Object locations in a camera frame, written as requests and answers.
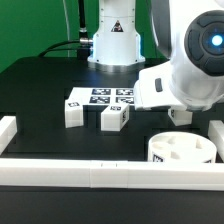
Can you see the white front barrier wall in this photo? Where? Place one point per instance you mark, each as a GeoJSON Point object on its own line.
{"type": "Point", "coordinates": [111, 174]}

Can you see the white round stool seat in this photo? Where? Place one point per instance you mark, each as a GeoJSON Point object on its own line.
{"type": "Point", "coordinates": [181, 147]}

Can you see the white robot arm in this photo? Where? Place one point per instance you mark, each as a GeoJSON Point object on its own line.
{"type": "Point", "coordinates": [189, 33]}

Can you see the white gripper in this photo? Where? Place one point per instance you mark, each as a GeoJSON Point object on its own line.
{"type": "Point", "coordinates": [152, 89]}

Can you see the white left barrier wall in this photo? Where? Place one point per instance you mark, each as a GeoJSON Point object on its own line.
{"type": "Point", "coordinates": [8, 129]}

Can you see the white marker sheet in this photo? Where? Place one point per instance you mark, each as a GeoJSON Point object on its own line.
{"type": "Point", "coordinates": [102, 96]}

